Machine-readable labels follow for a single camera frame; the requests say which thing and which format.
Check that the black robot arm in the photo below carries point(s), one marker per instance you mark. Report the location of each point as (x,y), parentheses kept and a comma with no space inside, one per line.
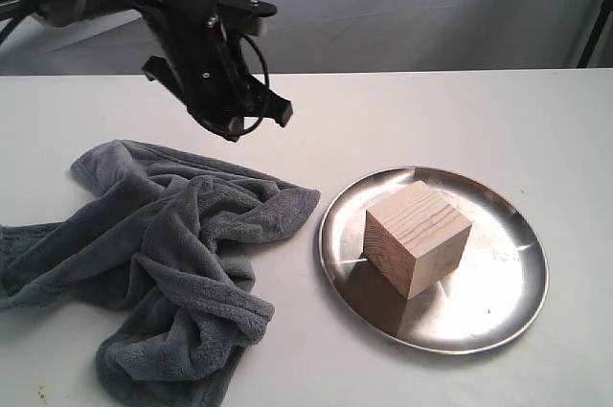
(61,13)

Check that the round stainless steel plate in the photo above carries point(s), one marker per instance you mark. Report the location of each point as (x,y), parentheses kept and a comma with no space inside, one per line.
(493,296)

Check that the black backdrop stand pole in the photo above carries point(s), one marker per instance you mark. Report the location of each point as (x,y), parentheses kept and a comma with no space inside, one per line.
(596,45)

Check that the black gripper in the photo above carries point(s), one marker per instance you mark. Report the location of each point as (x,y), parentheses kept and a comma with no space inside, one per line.
(203,67)

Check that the grey-blue fleece towel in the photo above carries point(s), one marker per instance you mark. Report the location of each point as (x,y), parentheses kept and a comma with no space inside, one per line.
(163,240)

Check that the light wooden cube block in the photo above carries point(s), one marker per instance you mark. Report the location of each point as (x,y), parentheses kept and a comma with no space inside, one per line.
(414,238)

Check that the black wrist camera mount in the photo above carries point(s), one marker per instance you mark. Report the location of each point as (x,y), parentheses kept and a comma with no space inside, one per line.
(246,16)

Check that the grey fabric backdrop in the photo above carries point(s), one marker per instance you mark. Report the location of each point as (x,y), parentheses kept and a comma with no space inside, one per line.
(330,36)

